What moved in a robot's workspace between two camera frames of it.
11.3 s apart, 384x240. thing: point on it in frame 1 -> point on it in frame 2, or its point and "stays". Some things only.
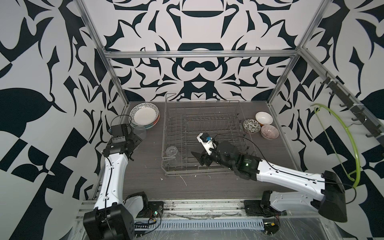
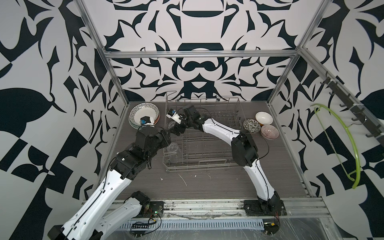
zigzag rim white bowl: x=144 y=114 stays
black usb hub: x=139 y=225 stays
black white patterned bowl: x=251 y=125 stays
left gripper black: x=136 y=139 -> x=165 y=139
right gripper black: x=200 y=156 -> x=176 y=129
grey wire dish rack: x=224 y=120 stays
